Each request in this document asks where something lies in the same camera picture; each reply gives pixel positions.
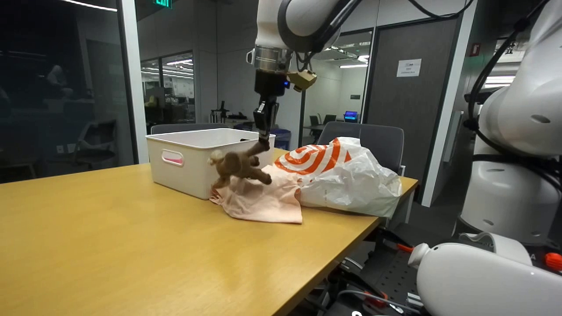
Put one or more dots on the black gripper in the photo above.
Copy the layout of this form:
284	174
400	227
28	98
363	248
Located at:
270	88

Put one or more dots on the pale pink shirt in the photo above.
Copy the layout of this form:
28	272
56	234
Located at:
265	202

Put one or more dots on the white and orange cloth pile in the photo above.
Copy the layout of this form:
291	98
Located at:
345	176

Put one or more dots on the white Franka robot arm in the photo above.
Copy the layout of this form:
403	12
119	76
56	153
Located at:
528	116

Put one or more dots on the white plastic storage bin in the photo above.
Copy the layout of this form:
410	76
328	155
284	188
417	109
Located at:
187	160

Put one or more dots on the blue lit computer monitor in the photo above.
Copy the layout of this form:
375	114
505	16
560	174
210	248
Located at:
351	116

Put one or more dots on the grey office chair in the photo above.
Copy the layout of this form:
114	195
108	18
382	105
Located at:
384	142

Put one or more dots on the white paper door sign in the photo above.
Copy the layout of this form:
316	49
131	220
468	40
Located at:
409	67

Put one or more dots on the green exit sign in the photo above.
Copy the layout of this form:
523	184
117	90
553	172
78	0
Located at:
163	2

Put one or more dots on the white rounded machine housing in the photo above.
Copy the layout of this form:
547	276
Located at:
486	283

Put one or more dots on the orange round knob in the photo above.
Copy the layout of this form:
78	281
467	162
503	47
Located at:
554	262

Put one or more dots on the tan wrist camera box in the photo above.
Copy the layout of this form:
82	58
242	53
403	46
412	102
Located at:
303	79

